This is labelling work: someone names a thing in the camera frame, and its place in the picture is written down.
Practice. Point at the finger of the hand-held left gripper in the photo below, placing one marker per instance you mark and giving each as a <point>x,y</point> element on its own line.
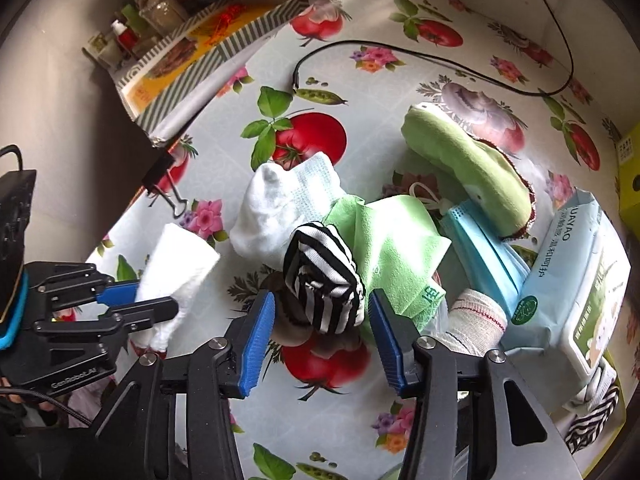
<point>145,310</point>
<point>120,293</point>

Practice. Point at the wet wipes pack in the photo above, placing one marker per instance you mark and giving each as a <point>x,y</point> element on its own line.
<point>565,285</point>

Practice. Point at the white bandage roll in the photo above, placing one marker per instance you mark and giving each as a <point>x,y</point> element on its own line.
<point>475,316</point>

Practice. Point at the black white striped sock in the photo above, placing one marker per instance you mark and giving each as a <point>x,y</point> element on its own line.
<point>595,420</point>
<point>325,285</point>

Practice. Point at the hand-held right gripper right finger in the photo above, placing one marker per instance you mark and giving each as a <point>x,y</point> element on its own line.
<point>387,345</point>

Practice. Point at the small red white bottle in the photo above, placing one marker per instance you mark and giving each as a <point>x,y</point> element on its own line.
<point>125,36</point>

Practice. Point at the person's left hand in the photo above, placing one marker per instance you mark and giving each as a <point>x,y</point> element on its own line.
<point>35,405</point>

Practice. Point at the floral plastic tablecloth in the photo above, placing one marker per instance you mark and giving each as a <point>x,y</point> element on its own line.
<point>370,125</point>

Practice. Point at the lime cardboard box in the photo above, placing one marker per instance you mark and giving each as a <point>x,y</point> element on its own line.
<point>631,180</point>

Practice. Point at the black binder clip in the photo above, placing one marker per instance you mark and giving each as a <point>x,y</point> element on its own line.
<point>160,172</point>

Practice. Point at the glass jar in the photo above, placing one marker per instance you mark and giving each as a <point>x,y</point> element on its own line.
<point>160,15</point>

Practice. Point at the green fabric sleeve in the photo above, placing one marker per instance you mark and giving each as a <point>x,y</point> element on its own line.
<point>460,160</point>

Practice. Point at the blue face mask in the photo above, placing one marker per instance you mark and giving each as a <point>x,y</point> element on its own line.
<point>475,250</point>

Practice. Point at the light green cloth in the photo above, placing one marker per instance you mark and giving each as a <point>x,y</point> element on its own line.
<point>395,245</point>

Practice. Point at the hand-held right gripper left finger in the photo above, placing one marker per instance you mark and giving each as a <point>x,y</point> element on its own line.
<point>257,345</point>

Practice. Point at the white sock with ribbed cuff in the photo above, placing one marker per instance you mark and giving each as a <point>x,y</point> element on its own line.
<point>270,215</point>

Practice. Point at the striped printed flat box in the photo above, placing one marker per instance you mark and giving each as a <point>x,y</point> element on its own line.
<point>200,55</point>

